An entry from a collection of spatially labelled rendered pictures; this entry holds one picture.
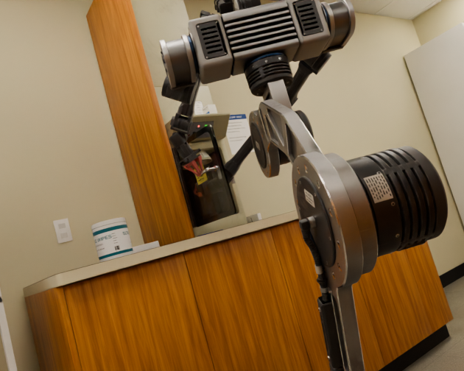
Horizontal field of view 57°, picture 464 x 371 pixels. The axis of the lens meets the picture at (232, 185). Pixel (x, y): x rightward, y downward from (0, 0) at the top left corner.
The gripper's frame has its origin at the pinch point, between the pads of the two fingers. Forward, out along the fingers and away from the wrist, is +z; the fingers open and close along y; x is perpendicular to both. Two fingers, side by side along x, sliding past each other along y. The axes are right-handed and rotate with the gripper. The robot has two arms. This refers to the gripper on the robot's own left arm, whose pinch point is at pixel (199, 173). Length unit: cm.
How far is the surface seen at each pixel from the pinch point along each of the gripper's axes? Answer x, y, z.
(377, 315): 12, -34, 110
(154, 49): -22, -37, -61
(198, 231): -21.6, 3.3, 23.8
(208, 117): -9.9, -31.5, -18.0
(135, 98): -29, -16, -45
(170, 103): -21.8, -26.1, -34.0
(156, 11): -22, -53, -78
